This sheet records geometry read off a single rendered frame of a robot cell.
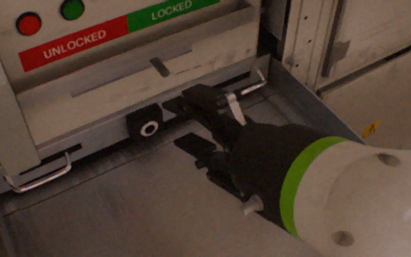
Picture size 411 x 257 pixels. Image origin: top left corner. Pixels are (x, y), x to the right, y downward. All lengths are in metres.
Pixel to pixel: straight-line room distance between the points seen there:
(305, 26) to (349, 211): 0.58
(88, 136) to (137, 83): 0.12
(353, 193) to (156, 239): 0.46
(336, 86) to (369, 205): 0.76
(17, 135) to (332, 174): 0.38
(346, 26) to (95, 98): 0.48
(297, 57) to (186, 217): 0.37
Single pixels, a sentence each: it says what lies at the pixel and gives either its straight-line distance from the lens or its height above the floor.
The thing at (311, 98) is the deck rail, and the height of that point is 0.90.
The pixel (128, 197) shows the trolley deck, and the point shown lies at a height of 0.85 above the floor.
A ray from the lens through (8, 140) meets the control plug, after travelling 0.58.
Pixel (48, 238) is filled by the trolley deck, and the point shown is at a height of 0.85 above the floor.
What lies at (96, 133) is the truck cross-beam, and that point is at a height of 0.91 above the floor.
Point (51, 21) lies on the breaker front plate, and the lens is 0.64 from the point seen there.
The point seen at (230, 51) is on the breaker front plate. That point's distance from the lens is 0.83.
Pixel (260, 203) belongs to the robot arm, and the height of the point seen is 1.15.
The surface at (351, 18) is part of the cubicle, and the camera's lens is 0.91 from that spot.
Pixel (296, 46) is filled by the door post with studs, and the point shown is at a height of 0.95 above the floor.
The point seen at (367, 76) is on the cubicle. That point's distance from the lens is 1.10.
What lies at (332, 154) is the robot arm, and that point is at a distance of 0.35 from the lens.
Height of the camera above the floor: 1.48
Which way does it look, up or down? 48 degrees down
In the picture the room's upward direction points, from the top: straight up
